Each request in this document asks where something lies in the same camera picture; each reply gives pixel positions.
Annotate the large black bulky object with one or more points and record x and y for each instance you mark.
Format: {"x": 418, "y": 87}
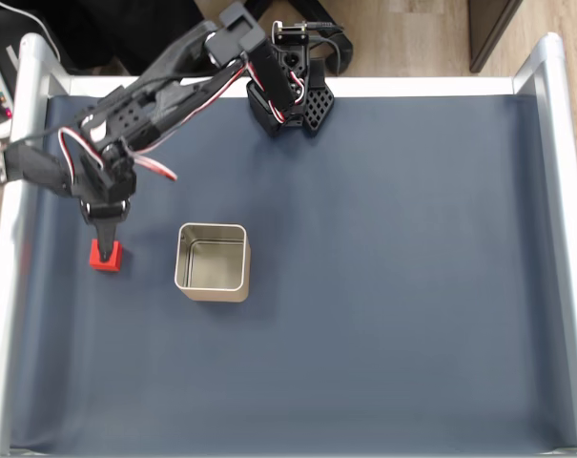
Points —
{"x": 126, "y": 28}

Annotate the red cube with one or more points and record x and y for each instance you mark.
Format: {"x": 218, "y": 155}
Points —
{"x": 116, "y": 262}

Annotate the dark brown cabinet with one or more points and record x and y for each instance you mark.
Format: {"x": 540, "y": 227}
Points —
{"x": 493, "y": 28}

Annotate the black table clamp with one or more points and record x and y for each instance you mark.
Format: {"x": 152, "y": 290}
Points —
{"x": 343, "y": 47}

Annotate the camera module circuit board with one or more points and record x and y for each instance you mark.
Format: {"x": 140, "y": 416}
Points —
{"x": 35, "y": 167}

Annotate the silver metal table frame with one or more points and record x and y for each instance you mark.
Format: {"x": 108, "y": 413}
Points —
{"x": 560, "y": 191}

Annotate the gold square metal tin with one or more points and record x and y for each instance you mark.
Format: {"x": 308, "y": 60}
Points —
{"x": 212, "y": 291}

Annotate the dark blue table mat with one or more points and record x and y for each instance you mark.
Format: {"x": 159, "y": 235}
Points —
{"x": 364, "y": 286}

